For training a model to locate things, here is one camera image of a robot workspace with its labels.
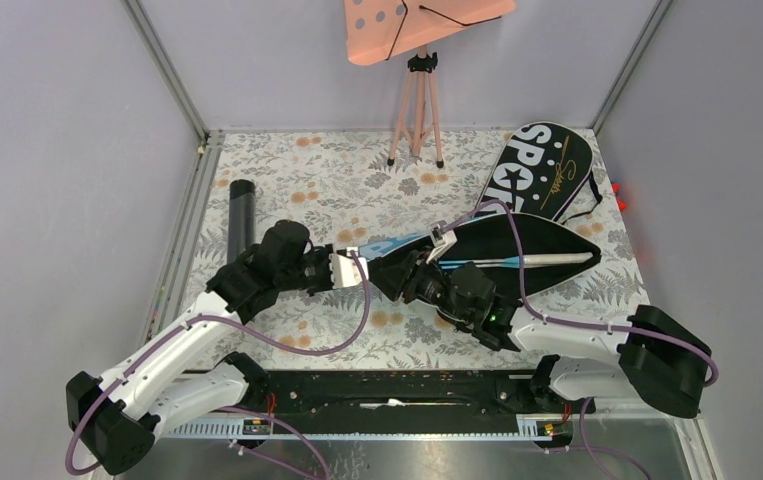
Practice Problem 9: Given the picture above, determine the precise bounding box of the blue racket white grip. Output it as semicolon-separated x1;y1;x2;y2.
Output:
437;252;594;269

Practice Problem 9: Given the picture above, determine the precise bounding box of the black shuttlecock tube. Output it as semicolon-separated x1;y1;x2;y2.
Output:
227;179;256;263

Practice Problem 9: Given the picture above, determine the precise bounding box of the floral table mat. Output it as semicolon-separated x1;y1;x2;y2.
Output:
184;130;648;371

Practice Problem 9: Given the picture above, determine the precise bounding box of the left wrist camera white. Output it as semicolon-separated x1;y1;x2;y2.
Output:
329;247;365;290

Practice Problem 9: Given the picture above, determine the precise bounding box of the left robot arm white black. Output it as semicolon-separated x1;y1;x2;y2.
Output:
65;220;369;475

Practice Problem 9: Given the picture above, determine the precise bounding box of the pink music stand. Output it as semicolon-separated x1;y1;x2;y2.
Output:
342;0;516;168

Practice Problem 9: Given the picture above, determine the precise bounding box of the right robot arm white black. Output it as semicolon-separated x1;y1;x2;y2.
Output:
368;251;719;418

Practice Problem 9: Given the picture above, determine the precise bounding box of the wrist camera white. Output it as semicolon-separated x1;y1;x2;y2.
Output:
425;223;457;263
329;247;365;290

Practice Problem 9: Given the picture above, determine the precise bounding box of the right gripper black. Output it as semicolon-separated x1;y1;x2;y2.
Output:
368;246;475;324

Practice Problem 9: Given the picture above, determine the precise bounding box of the blue racket bag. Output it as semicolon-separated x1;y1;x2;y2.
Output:
357;213;602;305

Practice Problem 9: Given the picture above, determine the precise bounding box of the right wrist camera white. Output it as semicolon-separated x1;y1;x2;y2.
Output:
425;223;457;263

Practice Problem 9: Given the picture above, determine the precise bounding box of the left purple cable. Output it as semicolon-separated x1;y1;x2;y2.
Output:
64;250;372;480

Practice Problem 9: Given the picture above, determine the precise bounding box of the black sport racket bag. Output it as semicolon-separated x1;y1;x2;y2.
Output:
478;121;604;224

